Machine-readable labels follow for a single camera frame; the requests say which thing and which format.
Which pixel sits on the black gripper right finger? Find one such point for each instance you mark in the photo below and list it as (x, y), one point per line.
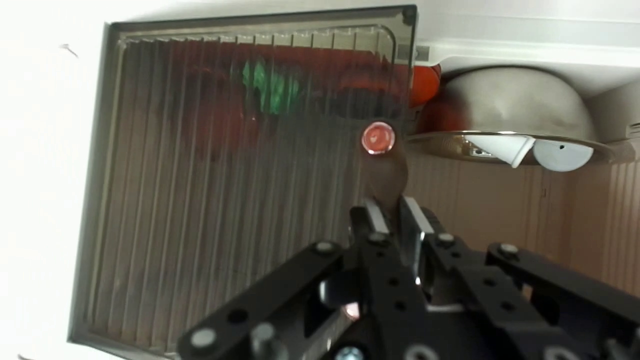
(506, 293)

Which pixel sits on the silver metal bowl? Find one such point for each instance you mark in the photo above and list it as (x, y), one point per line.
(513, 107)

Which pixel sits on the red object with green print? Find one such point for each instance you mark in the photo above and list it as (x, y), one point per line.
(424, 86)

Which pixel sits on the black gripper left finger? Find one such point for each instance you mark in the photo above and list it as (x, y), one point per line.
(373, 293)

